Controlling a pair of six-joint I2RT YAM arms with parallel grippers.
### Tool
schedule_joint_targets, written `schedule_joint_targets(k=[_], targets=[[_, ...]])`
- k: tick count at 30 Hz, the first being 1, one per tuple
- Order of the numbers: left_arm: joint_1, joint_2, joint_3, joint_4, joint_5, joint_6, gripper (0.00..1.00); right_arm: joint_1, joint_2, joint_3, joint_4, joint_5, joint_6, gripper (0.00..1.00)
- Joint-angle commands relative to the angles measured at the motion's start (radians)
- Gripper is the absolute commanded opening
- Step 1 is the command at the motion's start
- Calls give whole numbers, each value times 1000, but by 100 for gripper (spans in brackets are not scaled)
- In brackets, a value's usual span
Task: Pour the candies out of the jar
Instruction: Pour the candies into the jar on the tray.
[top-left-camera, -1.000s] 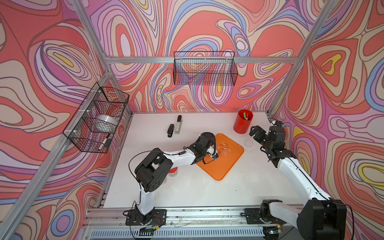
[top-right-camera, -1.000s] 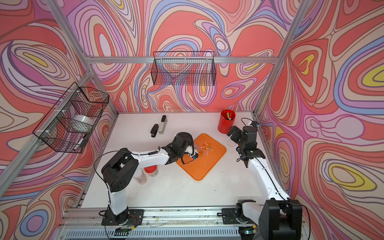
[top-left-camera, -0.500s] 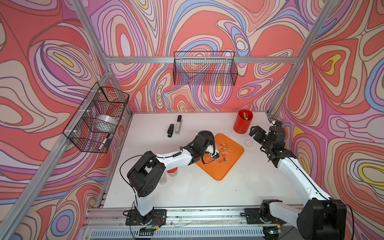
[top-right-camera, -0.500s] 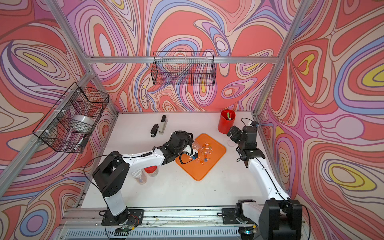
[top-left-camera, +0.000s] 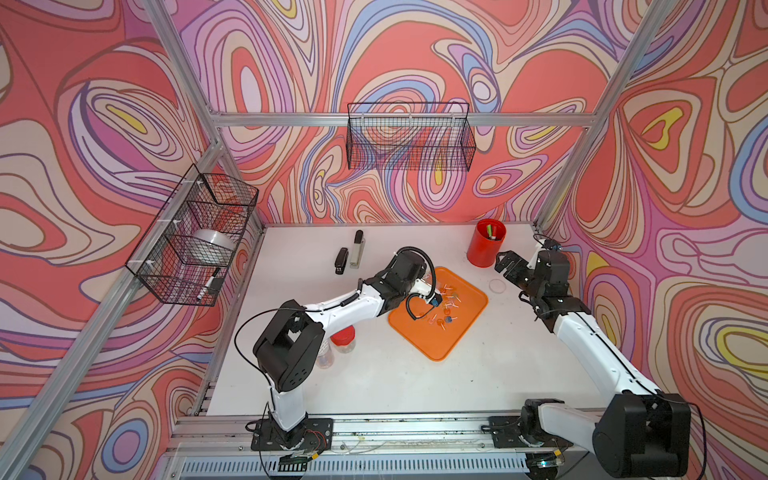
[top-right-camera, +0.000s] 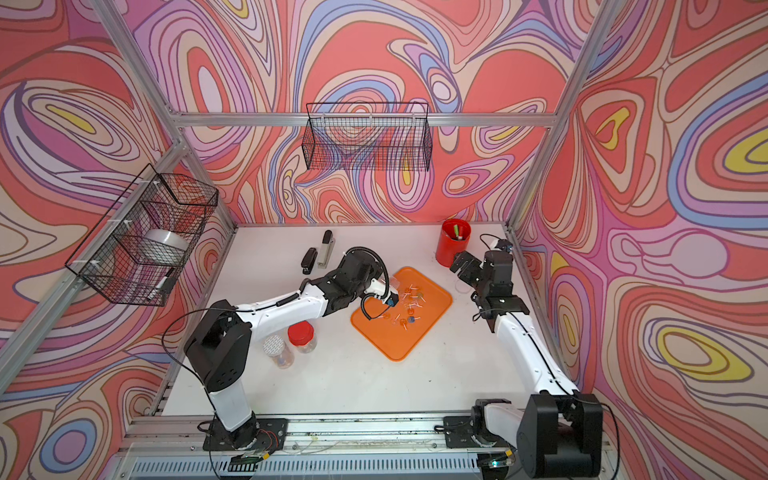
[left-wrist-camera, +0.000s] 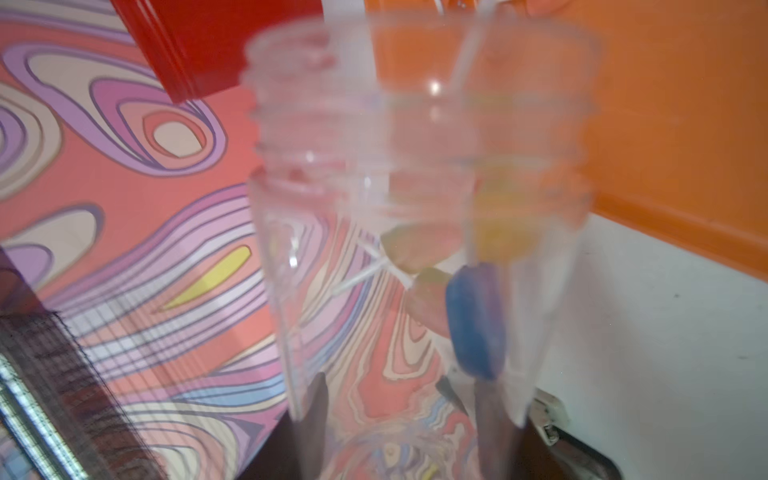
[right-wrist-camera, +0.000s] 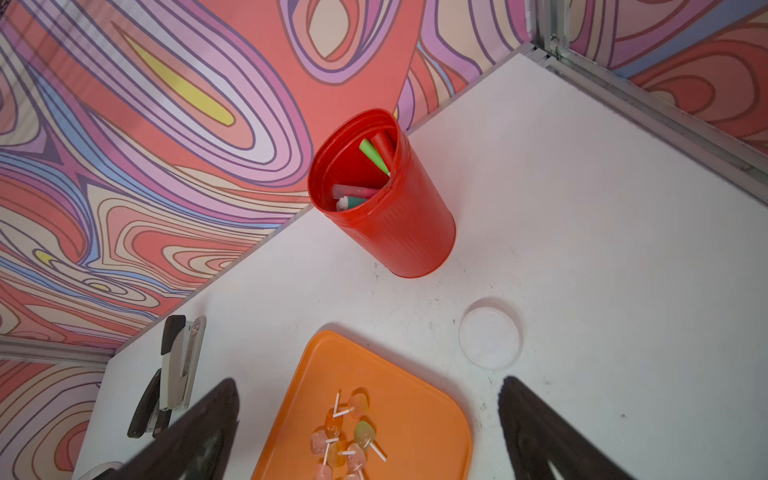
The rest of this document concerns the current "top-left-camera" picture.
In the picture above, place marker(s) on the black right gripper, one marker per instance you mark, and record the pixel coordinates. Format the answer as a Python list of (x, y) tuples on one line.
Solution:
[(519, 264)]

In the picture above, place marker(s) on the candies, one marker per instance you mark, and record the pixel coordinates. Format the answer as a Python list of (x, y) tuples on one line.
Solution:
[(441, 314)]

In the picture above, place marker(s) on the clear candy jar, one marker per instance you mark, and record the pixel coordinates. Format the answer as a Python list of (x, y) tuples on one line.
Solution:
[(446, 290)]

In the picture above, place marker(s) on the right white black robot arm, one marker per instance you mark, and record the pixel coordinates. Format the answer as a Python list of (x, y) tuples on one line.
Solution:
[(642, 431)]

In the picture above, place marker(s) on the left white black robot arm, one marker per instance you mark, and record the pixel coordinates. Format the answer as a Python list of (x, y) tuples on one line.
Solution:
[(288, 347)]

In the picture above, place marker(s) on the red lid jar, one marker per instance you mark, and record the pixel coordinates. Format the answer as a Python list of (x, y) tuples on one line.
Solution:
[(344, 340)]

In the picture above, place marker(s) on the white lid jar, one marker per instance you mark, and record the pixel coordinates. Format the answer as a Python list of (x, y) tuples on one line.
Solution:
[(325, 357)]

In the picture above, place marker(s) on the red cup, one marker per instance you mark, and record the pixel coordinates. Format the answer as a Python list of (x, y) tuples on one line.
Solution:
[(482, 251)]

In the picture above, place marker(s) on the orange plastic tray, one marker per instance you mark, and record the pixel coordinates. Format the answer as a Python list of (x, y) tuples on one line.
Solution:
[(439, 329)]

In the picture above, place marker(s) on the beige stapler black top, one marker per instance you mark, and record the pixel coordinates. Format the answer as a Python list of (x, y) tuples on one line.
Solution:
[(356, 250)]

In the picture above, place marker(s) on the white roll in basket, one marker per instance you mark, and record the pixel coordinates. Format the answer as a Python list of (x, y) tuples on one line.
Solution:
[(210, 247)]

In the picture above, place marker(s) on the black marker in basket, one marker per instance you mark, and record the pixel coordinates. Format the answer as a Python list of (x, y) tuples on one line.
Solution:
[(207, 285)]

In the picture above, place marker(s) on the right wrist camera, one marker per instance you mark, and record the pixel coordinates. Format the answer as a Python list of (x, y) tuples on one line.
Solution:
[(543, 247)]

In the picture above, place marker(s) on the back black wire basket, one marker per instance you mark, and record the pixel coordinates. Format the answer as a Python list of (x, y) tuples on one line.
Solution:
[(409, 136)]

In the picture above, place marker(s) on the black wire basket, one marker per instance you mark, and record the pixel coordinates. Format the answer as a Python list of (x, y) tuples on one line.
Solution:
[(409, 136), (201, 226)]

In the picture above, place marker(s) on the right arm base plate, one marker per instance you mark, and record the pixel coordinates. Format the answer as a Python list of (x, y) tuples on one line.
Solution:
[(513, 432)]

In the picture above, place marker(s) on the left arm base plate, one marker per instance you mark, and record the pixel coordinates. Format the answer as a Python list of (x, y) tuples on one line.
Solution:
[(310, 435)]

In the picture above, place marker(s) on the left black wire basket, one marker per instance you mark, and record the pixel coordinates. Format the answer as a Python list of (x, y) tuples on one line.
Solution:
[(201, 226)]

